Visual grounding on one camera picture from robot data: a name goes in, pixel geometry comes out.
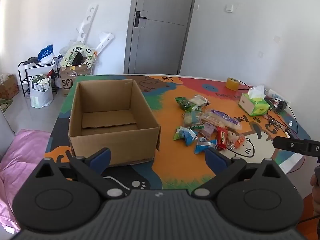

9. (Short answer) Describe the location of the short white perforated board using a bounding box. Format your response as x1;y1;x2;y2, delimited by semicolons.
93;32;115;56

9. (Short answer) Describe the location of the grey door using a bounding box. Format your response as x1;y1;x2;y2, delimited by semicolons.
123;0;198;76

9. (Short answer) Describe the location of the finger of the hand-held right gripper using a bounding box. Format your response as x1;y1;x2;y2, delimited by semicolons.
272;136;320;158

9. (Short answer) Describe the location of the small brown cardboard box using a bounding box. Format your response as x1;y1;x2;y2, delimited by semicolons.
0;74;19;100

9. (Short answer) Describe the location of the yellow tape roll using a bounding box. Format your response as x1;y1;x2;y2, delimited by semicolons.
225;77;240;91

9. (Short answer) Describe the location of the dark green snack packet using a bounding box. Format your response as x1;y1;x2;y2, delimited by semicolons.
175;96;192;111

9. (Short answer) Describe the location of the blue green snack packet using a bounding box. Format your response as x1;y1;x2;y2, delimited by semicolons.
173;126;198;146

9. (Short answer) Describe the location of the blue white plastic bag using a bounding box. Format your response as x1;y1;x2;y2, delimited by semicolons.
38;44;54;64

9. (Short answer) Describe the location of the orange clear snack packet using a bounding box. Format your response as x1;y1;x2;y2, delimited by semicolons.
226;133;247;151

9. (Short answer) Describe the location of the blue silver snack packet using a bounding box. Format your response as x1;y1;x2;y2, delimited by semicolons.
194;138;218;154

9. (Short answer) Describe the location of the green tissue box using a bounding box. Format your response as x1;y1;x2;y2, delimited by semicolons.
238;85;271;117

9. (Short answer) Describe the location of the black power adapter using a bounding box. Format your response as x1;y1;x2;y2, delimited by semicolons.
274;99;288;110

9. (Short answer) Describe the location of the black door handle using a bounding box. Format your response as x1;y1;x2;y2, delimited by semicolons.
134;11;147;28

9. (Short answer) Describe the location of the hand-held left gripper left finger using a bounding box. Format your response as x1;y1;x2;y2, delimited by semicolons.
35;147;131;201

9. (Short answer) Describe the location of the colourful cartoon table mat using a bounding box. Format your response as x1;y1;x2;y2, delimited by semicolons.
45;74;312;191

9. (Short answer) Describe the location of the person's right hand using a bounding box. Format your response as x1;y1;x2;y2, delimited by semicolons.
310;175;320;215

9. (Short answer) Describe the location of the white shopping bag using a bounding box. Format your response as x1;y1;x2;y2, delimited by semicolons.
30;75;54;109

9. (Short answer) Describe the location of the long white perforated board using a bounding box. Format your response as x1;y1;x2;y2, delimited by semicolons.
76;3;98;46

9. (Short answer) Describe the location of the pink blanket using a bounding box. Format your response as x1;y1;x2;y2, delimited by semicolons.
0;129;52;233

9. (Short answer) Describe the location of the black shoe rack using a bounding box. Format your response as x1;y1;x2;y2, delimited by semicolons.
18;57;61;97

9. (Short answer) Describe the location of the brown printed cardboard box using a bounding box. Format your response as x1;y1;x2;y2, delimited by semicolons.
58;63;92;97

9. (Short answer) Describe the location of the white power strip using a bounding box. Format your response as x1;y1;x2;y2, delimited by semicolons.
265;89;292;106

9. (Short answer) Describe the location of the purple label bread packet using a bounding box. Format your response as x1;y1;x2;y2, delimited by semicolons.
200;109;241;131

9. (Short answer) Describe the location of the clear green label snack packet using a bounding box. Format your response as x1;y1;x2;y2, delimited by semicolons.
183;111;204;130

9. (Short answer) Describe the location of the panda print toilet seat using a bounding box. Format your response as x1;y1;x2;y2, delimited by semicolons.
60;43;96;68

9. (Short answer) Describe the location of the clear cracker packet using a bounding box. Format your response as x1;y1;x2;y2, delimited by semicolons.
189;94;211;108

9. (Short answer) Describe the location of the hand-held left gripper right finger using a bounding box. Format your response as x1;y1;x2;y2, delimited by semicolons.
191;146;287;200

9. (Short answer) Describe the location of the light purple snack packet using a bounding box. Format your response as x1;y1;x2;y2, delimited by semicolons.
201;123;217;140

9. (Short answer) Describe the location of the red snack packet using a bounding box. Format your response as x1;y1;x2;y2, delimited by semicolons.
215;127;229;151

